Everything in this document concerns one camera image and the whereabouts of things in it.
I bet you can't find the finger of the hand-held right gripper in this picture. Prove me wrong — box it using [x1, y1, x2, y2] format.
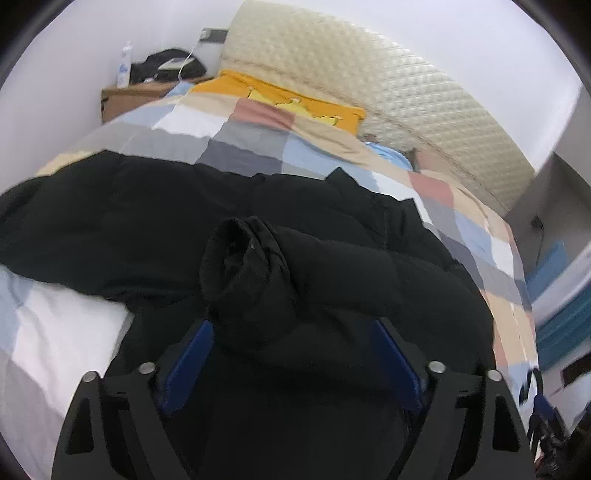
[531, 392, 557, 421]

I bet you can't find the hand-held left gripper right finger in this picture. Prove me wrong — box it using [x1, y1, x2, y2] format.
[372, 318, 539, 480]

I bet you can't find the white charging cable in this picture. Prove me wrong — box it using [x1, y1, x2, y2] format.
[175, 34, 204, 84]

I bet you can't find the white plastic bottle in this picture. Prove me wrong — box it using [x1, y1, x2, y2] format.
[116, 41, 134, 88]

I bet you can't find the black bag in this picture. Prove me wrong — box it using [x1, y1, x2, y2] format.
[130, 48, 207, 85]

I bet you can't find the black puffer jacket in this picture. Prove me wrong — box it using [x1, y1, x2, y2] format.
[0, 150, 497, 480]

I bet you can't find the light blue pillow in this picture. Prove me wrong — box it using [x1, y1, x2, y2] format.
[365, 141, 414, 174]

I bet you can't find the checkered patchwork quilt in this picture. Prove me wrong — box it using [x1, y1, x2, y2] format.
[0, 85, 539, 480]

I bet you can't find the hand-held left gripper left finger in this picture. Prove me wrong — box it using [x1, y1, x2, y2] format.
[51, 318, 215, 480]

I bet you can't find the cream quilted headboard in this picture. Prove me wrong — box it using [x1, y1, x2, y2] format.
[219, 0, 539, 215]

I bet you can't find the wooden nightstand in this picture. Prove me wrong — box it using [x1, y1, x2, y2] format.
[100, 82, 185, 124]

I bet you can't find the blue curtain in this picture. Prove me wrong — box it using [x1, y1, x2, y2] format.
[536, 295, 591, 370]

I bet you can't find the yellow crown pillow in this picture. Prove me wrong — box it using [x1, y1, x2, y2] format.
[190, 69, 368, 136]

